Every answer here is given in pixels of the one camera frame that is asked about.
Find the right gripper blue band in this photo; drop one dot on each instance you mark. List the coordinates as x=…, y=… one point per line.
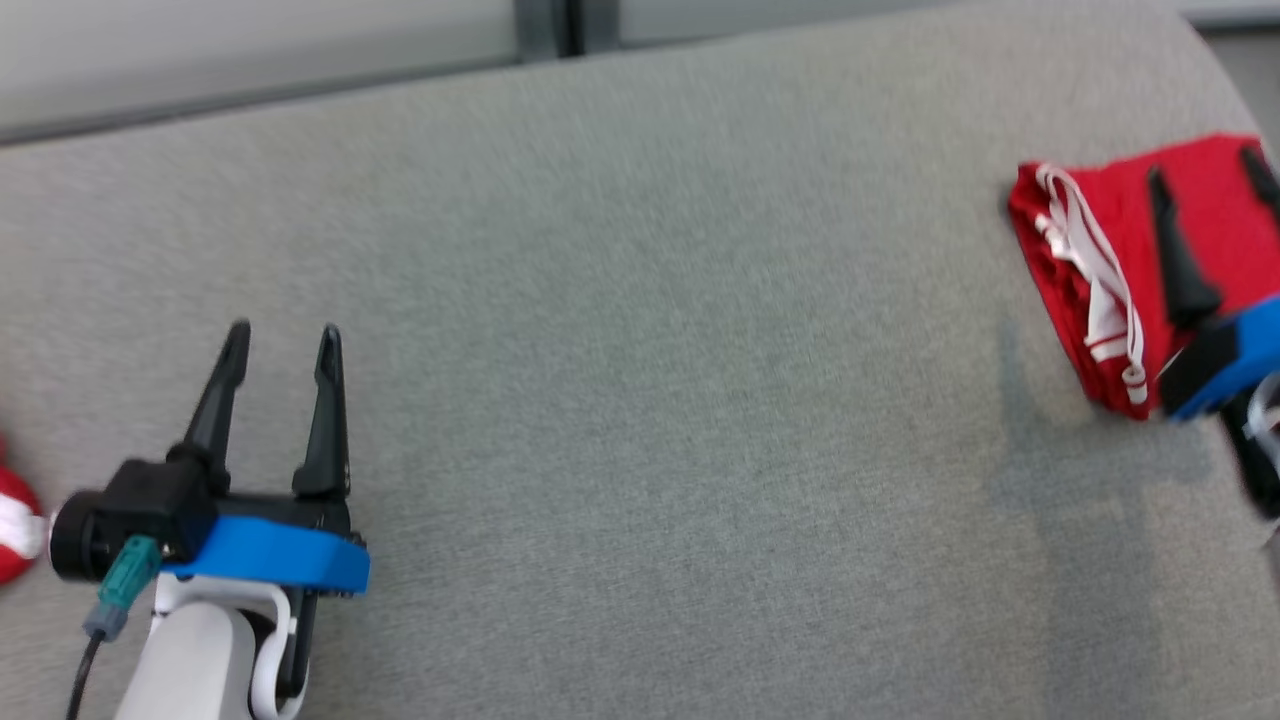
x=1235, y=350

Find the red garment with white stripe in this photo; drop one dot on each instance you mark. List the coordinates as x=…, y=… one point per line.
x=15, y=520

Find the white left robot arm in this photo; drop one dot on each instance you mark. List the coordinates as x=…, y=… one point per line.
x=195, y=660

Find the red jersey with lettering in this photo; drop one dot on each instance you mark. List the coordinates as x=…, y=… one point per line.
x=1110, y=210

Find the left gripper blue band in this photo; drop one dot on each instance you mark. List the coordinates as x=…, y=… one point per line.
x=280, y=555

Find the grey rounded wall post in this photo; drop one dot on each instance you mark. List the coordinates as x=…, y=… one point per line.
x=540, y=25
x=602, y=20

